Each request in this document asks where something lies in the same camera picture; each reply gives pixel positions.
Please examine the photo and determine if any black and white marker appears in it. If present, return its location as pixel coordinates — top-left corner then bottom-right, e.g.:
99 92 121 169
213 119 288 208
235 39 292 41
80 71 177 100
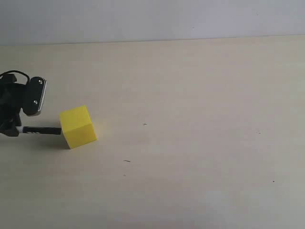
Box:
17 126 61 135

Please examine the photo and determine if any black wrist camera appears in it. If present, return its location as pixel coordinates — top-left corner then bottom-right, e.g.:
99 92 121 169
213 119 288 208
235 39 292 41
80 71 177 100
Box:
22 77 47 116

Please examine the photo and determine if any yellow cube block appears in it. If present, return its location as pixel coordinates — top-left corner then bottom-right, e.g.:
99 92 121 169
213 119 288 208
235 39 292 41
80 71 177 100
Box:
59 106 97 149

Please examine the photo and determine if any black camera cable loop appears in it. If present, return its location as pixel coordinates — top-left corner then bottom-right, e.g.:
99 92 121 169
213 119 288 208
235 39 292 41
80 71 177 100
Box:
0 70 31 84

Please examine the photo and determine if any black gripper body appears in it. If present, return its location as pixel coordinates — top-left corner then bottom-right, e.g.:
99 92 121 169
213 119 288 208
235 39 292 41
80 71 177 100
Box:
0 82 26 129

